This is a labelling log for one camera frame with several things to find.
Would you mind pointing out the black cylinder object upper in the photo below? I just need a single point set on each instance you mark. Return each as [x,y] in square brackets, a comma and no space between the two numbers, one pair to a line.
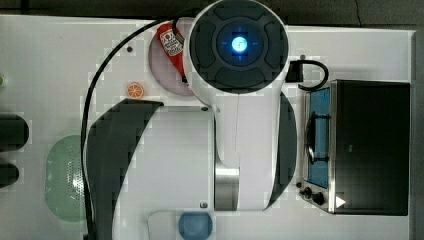
[14,132]

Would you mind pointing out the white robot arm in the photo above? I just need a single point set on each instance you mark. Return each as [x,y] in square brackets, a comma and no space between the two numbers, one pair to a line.
[235,58]

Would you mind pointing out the black cylinder object lower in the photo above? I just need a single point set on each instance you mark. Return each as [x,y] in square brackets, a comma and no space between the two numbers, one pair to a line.
[9,174]

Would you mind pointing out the green perforated colander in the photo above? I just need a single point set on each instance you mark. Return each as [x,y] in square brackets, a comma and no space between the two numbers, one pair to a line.
[64,188]

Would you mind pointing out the black cylinder object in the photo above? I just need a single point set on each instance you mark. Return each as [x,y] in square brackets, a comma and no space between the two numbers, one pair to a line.
[14,132]
[9,174]

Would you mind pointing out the black and silver toaster oven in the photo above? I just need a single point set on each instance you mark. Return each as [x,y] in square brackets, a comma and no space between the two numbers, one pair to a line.
[357,148]

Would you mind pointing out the orange slice toy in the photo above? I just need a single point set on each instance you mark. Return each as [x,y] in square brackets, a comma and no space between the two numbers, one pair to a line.
[135,91]

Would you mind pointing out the red ketchup bottle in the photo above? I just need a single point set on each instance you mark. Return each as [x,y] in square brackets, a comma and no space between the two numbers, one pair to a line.
[172,42]

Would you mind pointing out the grey round plate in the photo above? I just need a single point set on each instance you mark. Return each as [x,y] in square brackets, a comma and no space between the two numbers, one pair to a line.
[162,69]

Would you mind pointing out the blue bowl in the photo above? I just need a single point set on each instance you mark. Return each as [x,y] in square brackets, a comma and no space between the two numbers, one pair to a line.
[195,226]

